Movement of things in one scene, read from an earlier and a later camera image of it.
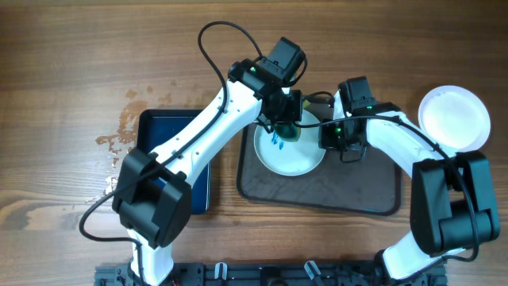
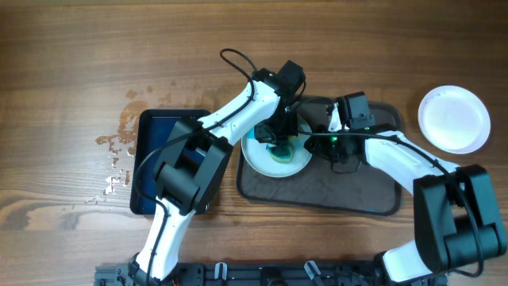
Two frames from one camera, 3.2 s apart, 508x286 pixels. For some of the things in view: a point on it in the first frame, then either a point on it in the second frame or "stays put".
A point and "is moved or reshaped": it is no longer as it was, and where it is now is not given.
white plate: (296, 158) is moved or reshaped
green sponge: (288, 132) is moved or reshaped
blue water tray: (153, 128) stays put
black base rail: (272, 273) stays put
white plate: (455, 118) stays put
